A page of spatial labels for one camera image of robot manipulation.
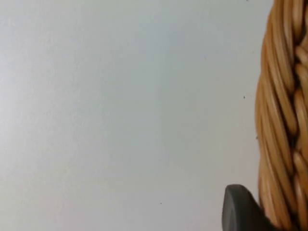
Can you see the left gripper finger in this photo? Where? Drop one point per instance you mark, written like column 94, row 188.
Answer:
column 237, row 211

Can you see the pale brown wicker basket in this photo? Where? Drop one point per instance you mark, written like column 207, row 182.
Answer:
column 281, row 115

